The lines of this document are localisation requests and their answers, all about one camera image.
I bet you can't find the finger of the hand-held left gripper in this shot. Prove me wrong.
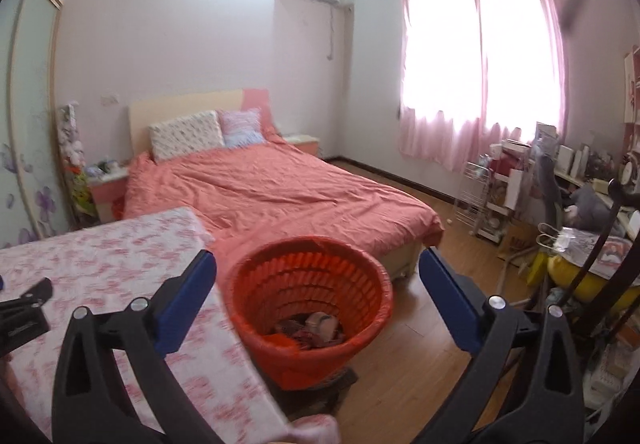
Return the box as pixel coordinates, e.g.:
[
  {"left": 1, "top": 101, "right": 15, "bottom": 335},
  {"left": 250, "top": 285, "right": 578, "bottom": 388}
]
[{"left": 17, "top": 277, "right": 54, "bottom": 307}]

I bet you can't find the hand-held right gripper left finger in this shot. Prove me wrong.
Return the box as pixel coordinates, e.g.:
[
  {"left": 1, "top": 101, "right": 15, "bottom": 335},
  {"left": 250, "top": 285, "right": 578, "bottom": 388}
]
[{"left": 51, "top": 250, "right": 221, "bottom": 444}]

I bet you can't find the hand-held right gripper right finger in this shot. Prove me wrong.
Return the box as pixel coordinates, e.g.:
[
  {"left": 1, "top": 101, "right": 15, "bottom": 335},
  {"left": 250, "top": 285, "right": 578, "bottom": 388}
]
[{"left": 417, "top": 248, "right": 586, "bottom": 444}]

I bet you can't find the orange slatted plastic basket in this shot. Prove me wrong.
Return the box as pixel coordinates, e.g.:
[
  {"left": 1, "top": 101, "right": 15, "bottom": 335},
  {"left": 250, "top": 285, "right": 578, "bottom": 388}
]
[{"left": 227, "top": 240, "right": 391, "bottom": 355}]

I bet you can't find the pink floral tablecloth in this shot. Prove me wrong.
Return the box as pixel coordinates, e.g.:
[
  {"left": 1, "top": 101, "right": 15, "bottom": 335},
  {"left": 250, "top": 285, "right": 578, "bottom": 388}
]
[{"left": 0, "top": 206, "right": 301, "bottom": 444}]

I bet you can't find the pink white nightstand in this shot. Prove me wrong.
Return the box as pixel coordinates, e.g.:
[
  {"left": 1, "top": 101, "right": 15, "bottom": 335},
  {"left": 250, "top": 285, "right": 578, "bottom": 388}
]
[
  {"left": 87, "top": 169, "right": 130, "bottom": 225},
  {"left": 282, "top": 134, "right": 321, "bottom": 158}
]

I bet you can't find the yellow plastic tub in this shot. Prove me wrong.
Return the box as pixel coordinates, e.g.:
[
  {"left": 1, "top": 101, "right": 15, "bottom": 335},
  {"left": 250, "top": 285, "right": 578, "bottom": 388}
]
[{"left": 527, "top": 251, "right": 640, "bottom": 312}]

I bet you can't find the salmon pink duvet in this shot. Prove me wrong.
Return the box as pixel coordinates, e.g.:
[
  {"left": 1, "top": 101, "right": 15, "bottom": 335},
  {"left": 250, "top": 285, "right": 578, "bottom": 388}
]
[{"left": 112, "top": 144, "right": 445, "bottom": 255}]

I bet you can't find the clear tube of plush toys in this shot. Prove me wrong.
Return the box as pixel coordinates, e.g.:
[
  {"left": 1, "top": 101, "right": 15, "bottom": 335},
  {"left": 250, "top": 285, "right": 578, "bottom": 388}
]
[{"left": 56, "top": 102, "right": 96, "bottom": 229}]

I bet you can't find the grey draped cloth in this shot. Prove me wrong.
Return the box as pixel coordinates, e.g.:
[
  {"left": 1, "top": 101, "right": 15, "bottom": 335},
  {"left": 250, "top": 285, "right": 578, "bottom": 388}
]
[{"left": 529, "top": 144, "right": 616, "bottom": 229}]

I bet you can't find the pink curtain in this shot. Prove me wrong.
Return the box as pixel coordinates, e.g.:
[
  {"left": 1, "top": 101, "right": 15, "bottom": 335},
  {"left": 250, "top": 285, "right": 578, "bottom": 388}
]
[{"left": 397, "top": 0, "right": 568, "bottom": 175}]

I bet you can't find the white floral print pillow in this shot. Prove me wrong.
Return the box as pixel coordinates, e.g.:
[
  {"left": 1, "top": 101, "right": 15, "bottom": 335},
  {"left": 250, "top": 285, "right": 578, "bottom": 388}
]
[{"left": 149, "top": 110, "right": 226, "bottom": 163}]

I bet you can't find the black curved metal bar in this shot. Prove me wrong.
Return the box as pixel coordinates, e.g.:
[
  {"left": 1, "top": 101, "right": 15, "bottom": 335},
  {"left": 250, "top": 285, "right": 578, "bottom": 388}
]
[{"left": 570, "top": 178, "right": 623, "bottom": 325}]

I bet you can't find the pink striped pillow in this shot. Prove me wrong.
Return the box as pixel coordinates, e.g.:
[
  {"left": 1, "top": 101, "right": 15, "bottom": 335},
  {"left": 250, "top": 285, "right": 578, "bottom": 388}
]
[{"left": 217, "top": 107, "right": 266, "bottom": 148}]

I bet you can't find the white cluttered desk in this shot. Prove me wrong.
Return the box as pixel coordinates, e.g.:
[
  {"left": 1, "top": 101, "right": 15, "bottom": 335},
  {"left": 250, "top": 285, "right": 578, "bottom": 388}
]
[{"left": 547, "top": 144, "right": 640, "bottom": 245}]

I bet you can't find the cream pink headboard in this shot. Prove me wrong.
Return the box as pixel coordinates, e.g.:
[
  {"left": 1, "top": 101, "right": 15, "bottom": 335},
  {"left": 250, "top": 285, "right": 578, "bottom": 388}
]
[{"left": 128, "top": 102, "right": 281, "bottom": 159}]

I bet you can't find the floral sliding door wardrobe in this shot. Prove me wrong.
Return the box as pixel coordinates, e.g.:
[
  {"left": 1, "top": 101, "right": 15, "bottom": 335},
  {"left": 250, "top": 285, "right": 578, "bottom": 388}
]
[{"left": 0, "top": 0, "right": 68, "bottom": 249}]

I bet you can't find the white wire rack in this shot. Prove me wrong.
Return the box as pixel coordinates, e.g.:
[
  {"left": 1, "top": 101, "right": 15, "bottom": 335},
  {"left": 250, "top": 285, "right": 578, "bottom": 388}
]
[{"left": 459, "top": 159, "right": 531, "bottom": 245}]

